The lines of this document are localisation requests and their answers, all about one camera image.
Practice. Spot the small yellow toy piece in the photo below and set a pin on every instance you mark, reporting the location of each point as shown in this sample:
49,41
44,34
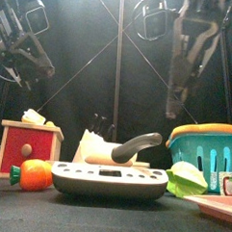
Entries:
50,123

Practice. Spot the toy apple half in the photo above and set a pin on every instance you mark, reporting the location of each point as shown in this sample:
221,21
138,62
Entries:
33,116

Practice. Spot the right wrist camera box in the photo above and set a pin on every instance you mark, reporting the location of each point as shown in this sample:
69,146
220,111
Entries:
155,23

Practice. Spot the grey kitchen scale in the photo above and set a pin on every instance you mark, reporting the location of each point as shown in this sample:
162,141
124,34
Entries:
109,181

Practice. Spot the teal basket with orange rim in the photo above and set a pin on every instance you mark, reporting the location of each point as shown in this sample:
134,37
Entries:
206,154

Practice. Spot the orange toy carrot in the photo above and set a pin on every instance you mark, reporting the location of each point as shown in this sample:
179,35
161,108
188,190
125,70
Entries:
33,174

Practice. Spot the wooden knife block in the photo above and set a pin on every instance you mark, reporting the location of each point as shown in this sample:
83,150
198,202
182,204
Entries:
93,145

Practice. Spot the pink tray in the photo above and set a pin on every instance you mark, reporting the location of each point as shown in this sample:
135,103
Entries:
212,206

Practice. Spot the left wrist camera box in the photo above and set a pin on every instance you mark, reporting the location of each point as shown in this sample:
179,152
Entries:
37,18

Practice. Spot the vertical metal frame pole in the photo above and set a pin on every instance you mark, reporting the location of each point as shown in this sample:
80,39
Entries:
118,63

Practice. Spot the small printed card box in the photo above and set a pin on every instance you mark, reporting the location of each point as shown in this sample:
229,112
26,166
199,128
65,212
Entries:
227,184

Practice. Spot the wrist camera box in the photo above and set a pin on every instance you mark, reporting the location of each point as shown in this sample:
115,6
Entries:
37,18
155,23

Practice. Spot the red wooden drawer box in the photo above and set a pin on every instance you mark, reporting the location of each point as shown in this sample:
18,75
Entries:
29,147

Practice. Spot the green toy cabbage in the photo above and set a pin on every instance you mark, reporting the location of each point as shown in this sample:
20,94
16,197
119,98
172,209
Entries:
186,179

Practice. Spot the black tripod pole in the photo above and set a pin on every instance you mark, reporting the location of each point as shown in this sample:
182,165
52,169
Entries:
227,69

